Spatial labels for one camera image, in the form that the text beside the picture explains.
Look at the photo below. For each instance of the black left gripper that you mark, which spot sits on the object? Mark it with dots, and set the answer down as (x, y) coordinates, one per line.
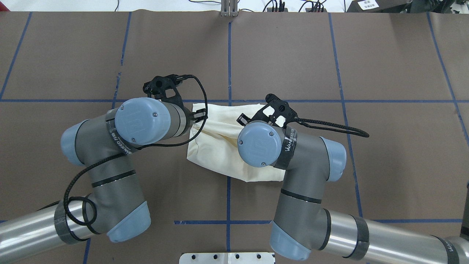
(199, 116)

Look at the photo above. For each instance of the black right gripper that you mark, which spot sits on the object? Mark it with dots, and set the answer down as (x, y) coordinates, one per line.
(242, 120)

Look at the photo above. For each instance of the cream long-sleeve cat shirt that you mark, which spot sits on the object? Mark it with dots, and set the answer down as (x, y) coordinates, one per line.
(215, 148)

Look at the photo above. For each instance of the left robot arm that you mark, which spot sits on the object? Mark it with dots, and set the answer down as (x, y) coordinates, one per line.
(105, 197)

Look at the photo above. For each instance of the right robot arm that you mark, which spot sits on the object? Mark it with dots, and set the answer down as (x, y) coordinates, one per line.
(303, 223)

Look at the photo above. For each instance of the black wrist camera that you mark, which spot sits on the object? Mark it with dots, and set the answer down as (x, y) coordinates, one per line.
(276, 112)

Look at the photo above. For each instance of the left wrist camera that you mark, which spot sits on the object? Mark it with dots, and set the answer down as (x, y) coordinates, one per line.
(164, 88)

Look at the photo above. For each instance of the aluminium frame post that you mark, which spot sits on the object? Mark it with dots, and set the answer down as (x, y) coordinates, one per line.
(229, 8)

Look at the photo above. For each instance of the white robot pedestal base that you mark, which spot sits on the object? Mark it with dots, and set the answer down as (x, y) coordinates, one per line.
(228, 258)

